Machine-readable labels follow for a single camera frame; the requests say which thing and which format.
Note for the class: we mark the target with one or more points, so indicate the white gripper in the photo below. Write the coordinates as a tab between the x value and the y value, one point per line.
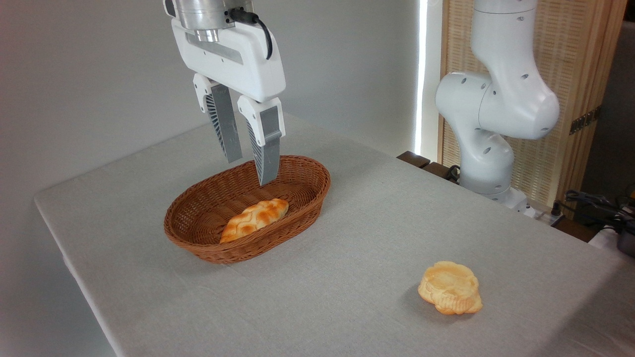
243	64

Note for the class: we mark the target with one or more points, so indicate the braided golden bread loaf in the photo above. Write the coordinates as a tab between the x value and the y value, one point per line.
253	219

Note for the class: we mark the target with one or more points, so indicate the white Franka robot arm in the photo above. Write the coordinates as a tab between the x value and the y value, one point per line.
501	104

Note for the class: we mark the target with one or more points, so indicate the brown wicker oval basket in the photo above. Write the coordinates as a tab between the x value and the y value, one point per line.
203	218

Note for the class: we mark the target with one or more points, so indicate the round pale bread bun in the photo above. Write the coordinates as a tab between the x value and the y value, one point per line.
449	287

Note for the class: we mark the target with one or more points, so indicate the silver metal wrist flange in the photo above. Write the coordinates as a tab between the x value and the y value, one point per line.
203	15

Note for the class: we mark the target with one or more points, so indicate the grey tablecloth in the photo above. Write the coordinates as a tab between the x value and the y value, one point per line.
377	233

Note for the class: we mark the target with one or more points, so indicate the dark wooden side furniture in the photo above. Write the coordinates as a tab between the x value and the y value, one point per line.
416	159

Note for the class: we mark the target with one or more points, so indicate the black metal screen hinge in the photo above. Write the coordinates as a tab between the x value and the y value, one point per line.
585	120

